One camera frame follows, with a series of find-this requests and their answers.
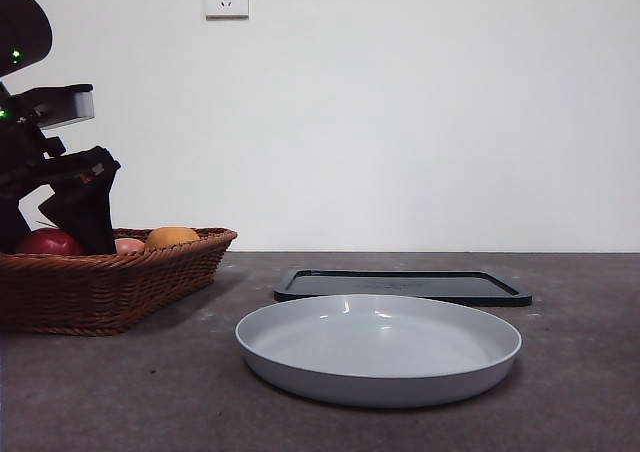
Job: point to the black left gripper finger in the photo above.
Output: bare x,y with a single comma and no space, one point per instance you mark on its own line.
92,207
56,209

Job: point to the red tomato with green stem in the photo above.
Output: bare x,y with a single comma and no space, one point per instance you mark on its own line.
45,244

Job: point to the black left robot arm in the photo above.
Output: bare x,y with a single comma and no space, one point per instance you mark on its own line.
20,32

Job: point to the pale brown egg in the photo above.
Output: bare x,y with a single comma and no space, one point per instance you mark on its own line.
129,246

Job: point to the yellow-brown potato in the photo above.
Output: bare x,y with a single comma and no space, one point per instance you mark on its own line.
172,236

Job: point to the brown woven wicker basket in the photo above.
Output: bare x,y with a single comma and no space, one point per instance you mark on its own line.
100,292

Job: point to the grey round plate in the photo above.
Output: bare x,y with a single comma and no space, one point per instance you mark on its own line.
375,342

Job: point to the black rectangular tray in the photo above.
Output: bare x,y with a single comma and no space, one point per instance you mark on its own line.
450,284

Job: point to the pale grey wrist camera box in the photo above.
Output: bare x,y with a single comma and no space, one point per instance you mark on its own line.
67,108

